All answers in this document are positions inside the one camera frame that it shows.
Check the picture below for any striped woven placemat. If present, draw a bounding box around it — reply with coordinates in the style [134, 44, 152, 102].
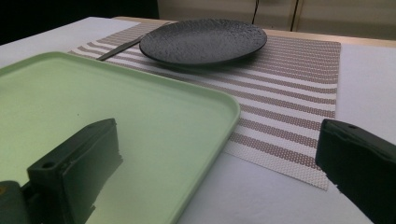
[68, 21, 342, 191]

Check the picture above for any black textured plate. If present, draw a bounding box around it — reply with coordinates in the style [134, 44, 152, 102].
[138, 18, 268, 66]

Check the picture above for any light green plastic tray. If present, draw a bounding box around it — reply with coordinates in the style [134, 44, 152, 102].
[0, 51, 241, 224]

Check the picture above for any metal utensil handle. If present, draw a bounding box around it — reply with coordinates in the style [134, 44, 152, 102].
[96, 33, 148, 62]

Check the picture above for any black cable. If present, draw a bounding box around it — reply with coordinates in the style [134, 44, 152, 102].
[251, 0, 261, 25]
[290, 0, 300, 32]

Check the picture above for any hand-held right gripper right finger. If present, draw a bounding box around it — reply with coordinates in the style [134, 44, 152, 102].
[315, 119, 396, 224]

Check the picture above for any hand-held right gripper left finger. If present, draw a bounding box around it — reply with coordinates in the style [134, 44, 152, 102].
[26, 118, 123, 224]

